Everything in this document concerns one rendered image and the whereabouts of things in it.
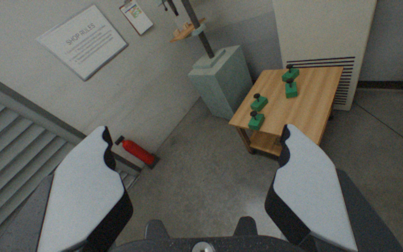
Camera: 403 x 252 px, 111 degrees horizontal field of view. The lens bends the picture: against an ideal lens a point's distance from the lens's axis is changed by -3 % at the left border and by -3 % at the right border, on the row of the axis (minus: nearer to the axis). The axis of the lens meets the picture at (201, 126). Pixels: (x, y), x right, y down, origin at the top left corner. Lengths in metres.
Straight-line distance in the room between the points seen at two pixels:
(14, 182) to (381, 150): 3.01
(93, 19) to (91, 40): 0.21
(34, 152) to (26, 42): 0.96
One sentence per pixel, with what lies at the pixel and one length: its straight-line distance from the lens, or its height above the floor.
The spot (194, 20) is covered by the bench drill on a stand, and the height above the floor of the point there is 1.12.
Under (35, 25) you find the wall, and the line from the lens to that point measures 2.03.
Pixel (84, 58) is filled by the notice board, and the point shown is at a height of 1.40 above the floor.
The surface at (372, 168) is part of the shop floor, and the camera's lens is 1.55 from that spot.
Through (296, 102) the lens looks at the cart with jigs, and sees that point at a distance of 1.17.
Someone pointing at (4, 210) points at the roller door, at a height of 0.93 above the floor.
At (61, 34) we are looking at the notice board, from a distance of 2.00.
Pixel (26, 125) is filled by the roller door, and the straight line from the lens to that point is 1.99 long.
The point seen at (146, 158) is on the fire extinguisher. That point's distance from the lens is 2.15.
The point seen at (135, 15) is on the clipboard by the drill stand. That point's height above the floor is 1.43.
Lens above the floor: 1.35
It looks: 40 degrees down
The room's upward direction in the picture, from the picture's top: 38 degrees counter-clockwise
